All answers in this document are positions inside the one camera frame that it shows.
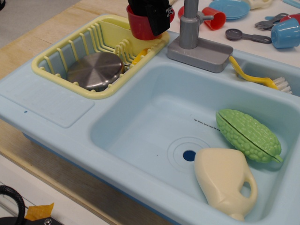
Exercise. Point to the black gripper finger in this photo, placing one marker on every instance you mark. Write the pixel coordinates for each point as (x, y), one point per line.
(138, 7)
(159, 14)

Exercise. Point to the red plastic mug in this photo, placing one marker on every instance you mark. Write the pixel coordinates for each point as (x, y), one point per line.
(141, 28)

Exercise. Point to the red cup lying down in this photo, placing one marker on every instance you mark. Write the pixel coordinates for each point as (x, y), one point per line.
(213, 18)

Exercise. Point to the blue plastic cup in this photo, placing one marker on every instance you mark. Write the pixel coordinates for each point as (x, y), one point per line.
(286, 34)

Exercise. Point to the light blue toy sink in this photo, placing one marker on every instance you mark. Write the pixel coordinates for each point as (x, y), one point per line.
(136, 139)

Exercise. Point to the red cup behind blue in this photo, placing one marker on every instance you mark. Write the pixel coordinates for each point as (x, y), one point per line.
(288, 17)

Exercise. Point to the yellow dish rack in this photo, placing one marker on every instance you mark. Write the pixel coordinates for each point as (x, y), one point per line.
(107, 33)

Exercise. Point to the yellow utensil in rack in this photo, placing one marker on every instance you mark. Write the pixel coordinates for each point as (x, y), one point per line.
(142, 54)

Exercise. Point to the grey toy faucet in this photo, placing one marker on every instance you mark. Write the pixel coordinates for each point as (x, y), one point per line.
(190, 49)

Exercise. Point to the blue plastic plate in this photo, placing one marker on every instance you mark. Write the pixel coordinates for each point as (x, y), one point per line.
(233, 9)

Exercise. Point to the grey toy spoon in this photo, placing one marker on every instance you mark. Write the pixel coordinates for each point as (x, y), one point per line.
(236, 34)

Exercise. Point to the stainless steel pot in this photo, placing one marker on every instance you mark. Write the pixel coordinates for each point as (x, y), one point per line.
(96, 71)

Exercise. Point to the grey toy fork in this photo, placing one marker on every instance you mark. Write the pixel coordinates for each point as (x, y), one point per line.
(268, 24)

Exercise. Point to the yellow dish brush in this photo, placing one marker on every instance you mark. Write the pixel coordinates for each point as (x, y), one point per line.
(280, 84)

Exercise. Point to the green bitter melon toy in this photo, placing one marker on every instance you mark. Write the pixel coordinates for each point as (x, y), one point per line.
(248, 135)

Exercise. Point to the cream plastic jug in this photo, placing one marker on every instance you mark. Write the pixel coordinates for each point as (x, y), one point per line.
(226, 181)

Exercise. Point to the yellow tape piece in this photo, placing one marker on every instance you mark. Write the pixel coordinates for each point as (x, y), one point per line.
(39, 212)

